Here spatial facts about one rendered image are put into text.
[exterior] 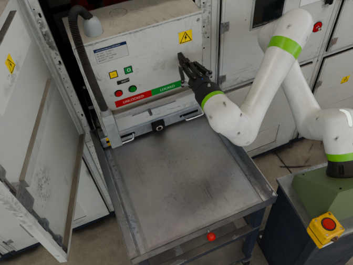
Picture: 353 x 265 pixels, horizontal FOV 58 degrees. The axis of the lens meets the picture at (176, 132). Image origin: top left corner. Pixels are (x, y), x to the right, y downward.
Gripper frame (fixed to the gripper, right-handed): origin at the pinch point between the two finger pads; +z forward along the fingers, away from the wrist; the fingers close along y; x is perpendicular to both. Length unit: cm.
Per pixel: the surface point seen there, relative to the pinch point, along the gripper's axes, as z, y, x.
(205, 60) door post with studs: 17.4, 18.4, -18.5
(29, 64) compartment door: 6, -54, 14
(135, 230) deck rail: -41, -40, -38
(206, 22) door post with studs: 17.5, 19.0, 1.5
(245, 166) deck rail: -33, 12, -38
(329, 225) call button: -70, 23, -32
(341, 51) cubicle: 17, 108, -43
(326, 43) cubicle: 17, 94, -34
